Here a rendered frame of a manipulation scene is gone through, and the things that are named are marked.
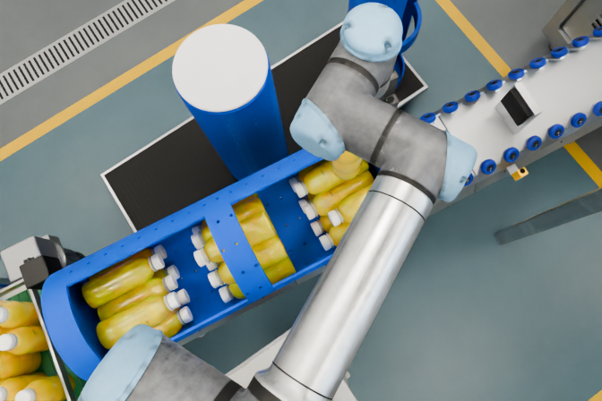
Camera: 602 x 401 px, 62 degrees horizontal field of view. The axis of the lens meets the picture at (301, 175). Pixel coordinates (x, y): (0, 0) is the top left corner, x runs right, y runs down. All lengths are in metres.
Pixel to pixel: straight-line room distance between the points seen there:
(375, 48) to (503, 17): 2.32
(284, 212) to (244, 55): 0.47
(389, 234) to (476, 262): 1.90
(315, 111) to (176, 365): 0.32
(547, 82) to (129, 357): 1.43
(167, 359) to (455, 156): 0.38
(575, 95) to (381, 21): 1.14
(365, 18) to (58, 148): 2.30
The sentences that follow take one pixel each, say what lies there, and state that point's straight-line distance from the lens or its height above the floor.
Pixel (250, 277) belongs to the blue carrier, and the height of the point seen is 1.20.
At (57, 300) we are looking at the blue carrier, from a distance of 1.25.
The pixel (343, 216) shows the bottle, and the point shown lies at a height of 1.13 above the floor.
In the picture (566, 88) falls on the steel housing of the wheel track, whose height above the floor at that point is 0.93.
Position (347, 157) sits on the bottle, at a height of 1.40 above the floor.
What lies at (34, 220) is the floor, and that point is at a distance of 2.74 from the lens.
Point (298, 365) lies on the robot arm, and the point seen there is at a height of 1.79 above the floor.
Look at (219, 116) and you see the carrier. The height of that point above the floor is 1.00.
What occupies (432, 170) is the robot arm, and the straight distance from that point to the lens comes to 0.58.
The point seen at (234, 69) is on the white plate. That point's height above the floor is 1.04.
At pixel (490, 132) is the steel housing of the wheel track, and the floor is 0.93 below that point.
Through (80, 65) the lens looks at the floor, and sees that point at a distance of 2.92.
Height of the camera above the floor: 2.33
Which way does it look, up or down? 75 degrees down
